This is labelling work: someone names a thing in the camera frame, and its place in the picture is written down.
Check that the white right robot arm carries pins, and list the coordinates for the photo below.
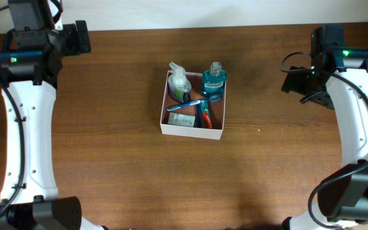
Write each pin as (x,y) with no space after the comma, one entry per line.
(337,79)

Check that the blue razor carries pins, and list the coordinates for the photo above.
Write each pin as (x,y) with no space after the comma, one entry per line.
(199,116)

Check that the white cardboard box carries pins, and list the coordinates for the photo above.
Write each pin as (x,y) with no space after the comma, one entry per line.
(217,112)

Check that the green white toothpaste tube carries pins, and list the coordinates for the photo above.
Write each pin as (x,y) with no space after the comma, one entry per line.
(206,114)

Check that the teal mouthwash bottle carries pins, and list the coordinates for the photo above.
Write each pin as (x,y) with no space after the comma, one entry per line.
(213,81)

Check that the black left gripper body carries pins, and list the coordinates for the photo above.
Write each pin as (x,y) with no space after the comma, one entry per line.
(72,44)

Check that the blue white toothbrush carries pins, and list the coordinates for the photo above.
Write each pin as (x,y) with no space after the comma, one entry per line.
(194,102)

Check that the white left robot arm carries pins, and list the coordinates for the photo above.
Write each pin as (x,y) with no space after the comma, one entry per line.
(30,62)

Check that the purple hand soap pump bottle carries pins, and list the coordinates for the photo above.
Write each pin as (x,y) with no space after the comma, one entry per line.
(179,86)

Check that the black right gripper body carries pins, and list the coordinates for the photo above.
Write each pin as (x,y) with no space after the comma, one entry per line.
(307,84)

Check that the green white soap box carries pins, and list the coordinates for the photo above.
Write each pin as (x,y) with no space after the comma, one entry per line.
(181,120)

